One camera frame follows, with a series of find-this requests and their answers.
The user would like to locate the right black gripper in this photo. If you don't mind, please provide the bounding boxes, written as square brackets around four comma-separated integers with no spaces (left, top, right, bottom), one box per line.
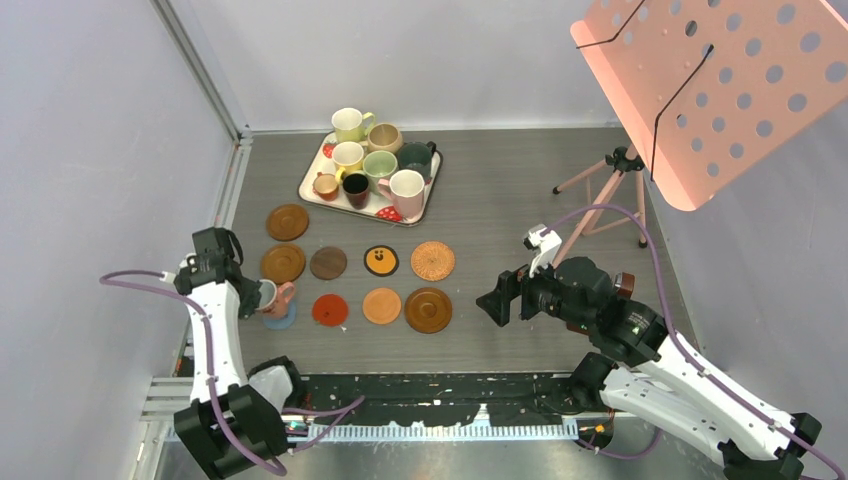
[475,248,593,331]

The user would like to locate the brown ridged wooden coaster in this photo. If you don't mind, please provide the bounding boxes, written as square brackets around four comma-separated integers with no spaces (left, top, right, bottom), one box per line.
[260,243,306,285]

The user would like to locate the dark brown ridged coaster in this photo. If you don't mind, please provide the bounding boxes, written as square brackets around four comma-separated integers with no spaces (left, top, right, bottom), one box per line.
[404,287,453,334]

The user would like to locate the small pink white cup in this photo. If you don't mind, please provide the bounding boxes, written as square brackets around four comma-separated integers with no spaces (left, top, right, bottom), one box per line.
[255,279,296,320]

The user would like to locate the woven rattan coaster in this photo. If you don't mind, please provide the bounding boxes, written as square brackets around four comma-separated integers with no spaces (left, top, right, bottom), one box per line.
[410,241,456,282]

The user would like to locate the blue round coaster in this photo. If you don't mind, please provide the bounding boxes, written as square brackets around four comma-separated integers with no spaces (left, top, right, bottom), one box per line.
[262,303,297,331]

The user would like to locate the dark walnut round coaster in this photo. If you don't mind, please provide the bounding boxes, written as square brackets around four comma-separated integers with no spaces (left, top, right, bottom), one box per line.
[310,246,348,281]

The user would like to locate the light orange round coaster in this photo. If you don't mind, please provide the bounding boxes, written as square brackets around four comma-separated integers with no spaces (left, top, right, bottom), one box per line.
[362,287,402,325]

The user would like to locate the orange black smiley coaster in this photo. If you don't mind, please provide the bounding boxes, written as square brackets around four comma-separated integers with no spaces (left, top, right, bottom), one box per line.
[363,245,400,277]

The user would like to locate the small orange cup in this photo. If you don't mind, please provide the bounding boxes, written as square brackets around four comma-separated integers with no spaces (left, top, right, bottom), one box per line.
[312,173,339,202]

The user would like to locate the red apple smiley coaster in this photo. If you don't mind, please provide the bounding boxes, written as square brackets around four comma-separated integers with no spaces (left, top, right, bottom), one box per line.
[311,294,349,327]

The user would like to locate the pink white mug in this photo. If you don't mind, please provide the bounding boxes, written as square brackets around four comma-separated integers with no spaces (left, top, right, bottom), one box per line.
[377,169,426,221]

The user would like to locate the dark maroon cup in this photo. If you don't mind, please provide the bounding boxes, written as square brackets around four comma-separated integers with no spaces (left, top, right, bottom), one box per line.
[341,172,370,210]

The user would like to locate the light green cup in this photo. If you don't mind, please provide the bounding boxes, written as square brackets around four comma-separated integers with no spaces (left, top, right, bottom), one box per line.
[362,150,398,194]

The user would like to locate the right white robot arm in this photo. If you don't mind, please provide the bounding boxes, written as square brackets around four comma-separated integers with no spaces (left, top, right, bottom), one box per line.
[476,257,821,479]

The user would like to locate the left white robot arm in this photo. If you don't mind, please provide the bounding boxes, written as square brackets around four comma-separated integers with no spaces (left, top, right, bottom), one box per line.
[174,227,307,479]

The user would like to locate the beige brown cup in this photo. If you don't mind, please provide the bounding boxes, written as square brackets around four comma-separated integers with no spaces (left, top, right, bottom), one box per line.
[366,123,404,153]

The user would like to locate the brown leather holder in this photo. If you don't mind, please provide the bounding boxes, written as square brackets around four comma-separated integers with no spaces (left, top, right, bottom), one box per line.
[566,272,635,336]

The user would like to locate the cream serving tray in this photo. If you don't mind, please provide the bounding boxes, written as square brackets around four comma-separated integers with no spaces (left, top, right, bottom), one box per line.
[298,132,443,227]

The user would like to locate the yellow mug middle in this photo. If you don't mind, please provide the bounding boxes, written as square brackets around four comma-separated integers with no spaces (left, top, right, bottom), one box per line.
[331,141,365,184]

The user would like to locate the yellow mug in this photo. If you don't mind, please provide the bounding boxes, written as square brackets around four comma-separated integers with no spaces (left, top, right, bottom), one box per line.
[331,107,376,143]
[331,141,365,184]

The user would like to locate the pink tripod legs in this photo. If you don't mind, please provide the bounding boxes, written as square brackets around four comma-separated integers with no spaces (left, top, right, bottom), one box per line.
[552,144,646,265]

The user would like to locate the dark green mug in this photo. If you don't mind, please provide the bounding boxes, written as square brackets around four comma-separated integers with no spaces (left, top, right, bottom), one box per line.
[396,141,437,183]

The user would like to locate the yellow mug back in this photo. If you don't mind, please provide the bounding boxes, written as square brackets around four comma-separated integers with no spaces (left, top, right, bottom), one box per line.
[331,107,376,143]

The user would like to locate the pink perforated music stand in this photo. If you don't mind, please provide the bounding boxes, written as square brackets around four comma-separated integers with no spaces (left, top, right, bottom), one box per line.
[570,1,847,211]

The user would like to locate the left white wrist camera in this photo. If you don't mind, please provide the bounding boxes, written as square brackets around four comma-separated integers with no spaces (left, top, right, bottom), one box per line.
[161,254,195,284]

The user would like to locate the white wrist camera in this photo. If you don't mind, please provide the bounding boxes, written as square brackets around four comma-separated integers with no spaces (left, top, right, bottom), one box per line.
[523,224,562,278]
[161,254,195,284]

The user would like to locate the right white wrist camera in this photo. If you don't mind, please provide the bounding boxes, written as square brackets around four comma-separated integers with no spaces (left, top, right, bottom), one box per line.
[523,224,562,278]

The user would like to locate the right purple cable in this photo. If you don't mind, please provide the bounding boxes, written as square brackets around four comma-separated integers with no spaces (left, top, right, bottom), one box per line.
[539,203,848,480]

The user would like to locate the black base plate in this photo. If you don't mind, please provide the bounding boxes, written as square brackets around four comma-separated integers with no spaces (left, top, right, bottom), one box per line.
[272,373,616,427]

